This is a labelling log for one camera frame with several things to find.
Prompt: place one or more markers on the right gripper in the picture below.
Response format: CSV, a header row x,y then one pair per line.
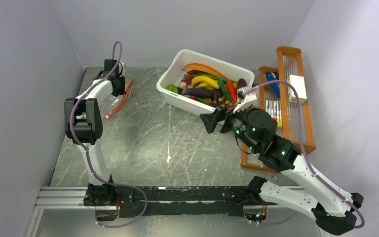
x,y
210,120

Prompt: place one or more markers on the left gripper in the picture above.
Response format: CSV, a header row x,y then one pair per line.
x,y
122,92

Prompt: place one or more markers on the clear zip top bag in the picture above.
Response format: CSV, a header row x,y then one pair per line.
x,y
121,101

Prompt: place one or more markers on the green toy chili pepper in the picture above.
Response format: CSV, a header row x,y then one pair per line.
x,y
225,91

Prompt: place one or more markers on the orange toy carrot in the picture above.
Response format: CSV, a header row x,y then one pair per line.
x,y
231,90

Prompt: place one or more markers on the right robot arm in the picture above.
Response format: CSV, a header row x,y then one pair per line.
x,y
332,209

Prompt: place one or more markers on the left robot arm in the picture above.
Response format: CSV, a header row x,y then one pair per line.
x,y
84,126

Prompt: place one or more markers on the white plastic food bin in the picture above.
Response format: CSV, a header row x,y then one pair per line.
x,y
198,83

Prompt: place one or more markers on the yellow toy banana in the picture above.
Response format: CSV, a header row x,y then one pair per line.
x,y
204,79

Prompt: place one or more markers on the red toy grapes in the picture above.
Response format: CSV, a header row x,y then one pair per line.
x,y
187,78

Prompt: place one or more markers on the dark purple toy eggplant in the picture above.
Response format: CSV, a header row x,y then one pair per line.
x,y
241,83

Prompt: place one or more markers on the green toy lime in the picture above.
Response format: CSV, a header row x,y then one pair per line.
x,y
173,88

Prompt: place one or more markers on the orange toy melon slice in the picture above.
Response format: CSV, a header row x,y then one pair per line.
x,y
196,69

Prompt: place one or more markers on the set of coloured markers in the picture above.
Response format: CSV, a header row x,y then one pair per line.
x,y
272,107

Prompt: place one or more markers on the orange wooden rack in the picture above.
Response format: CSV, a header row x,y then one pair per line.
x,y
296,120

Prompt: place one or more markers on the white small carton box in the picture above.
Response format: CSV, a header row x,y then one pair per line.
x,y
298,83

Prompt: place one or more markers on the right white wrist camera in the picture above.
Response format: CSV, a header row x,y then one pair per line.
x,y
247,96

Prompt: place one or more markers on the blue handled tool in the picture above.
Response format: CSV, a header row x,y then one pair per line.
x,y
271,76

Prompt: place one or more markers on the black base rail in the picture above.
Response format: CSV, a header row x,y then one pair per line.
x,y
126,202

